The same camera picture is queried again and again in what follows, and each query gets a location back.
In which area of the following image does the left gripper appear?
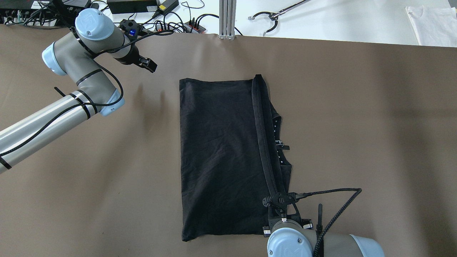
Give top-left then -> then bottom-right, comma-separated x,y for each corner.
120,46 -> 158,73

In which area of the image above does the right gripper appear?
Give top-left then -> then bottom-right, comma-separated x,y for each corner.
262,192 -> 313,238

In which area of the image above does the black t-shirt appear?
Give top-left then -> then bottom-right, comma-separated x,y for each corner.
179,75 -> 292,241

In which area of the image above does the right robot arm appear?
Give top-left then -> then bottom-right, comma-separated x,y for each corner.
262,188 -> 385,257

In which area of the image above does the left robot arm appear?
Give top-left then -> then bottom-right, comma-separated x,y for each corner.
0,9 -> 158,173

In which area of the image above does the red black power strip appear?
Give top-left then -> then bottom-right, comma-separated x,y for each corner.
184,20 -> 207,34

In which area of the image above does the black power adapter brick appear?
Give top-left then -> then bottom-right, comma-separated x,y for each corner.
106,0 -> 160,14

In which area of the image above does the metal reacher grabber tool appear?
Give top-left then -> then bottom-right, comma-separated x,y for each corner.
247,0 -> 309,36

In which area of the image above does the white folded cloth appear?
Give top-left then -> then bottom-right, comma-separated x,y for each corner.
405,5 -> 457,47

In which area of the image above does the aluminium frame post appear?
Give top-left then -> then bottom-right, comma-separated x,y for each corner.
218,0 -> 236,40

